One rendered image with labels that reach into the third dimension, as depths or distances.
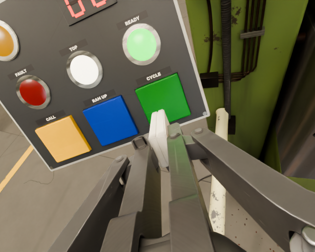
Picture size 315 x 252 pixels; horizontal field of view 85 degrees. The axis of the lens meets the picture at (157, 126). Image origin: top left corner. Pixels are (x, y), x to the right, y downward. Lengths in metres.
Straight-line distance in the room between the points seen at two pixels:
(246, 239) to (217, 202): 0.65
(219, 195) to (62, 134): 0.45
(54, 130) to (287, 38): 0.58
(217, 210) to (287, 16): 0.52
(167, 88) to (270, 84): 0.45
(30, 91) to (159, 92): 0.22
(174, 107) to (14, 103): 0.28
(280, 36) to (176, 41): 0.35
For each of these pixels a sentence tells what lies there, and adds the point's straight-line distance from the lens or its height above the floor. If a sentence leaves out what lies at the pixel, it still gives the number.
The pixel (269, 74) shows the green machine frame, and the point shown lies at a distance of 0.65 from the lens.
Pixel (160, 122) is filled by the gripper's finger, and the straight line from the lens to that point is 0.16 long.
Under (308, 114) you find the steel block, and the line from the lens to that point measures 0.56.
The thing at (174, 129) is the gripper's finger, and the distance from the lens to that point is 0.15.
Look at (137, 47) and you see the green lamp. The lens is 0.29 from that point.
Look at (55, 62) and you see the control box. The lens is 0.33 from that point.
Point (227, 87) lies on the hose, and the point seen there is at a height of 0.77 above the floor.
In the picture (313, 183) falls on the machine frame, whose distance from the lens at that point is 0.87.
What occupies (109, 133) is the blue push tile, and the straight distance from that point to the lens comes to 0.32.
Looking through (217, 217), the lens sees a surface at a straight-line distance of 0.57.
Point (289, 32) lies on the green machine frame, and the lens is 0.58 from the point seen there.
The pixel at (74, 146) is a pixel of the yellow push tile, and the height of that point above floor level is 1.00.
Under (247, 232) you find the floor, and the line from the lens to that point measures 1.22.
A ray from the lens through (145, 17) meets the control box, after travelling 0.29.
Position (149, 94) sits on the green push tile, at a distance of 0.29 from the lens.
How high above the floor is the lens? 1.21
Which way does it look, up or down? 49 degrees down
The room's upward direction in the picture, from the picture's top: 30 degrees counter-clockwise
